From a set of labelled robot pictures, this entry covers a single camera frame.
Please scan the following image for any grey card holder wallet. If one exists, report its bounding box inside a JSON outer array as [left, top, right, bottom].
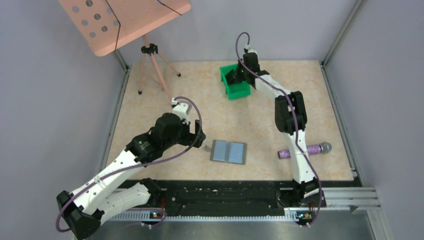
[[204, 139, 247, 165]]

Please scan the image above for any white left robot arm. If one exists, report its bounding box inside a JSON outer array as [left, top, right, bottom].
[[55, 112, 206, 240]]

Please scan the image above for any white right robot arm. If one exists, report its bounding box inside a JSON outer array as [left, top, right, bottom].
[[235, 50, 321, 206]]

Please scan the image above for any green plastic bin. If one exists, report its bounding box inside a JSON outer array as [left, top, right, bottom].
[[219, 64, 251, 100]]

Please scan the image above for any pink music stand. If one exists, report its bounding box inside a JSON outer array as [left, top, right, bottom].
[[59, 0, 192, 99]]

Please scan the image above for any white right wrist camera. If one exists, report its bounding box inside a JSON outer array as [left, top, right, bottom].
[[243, 44, 258, 56]]

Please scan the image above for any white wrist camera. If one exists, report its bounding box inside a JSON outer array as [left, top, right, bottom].
[[171, 99, 193, 125], [243, 44, 258, 56]]

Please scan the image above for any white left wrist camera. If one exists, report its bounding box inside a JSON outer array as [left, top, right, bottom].
[[171, 99, 193, 125]]

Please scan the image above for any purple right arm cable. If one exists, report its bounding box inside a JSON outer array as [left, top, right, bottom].
[[235, 32, 324, 228]]

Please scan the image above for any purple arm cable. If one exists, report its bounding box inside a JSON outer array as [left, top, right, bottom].
[[55, 96, 204, 233], [235, 32, 324, 228]]

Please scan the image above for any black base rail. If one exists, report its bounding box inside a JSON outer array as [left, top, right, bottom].
[[129, 178, 327, 218]]

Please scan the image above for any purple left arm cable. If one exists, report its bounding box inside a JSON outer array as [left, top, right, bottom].
[[55, 96, 204, 233]]

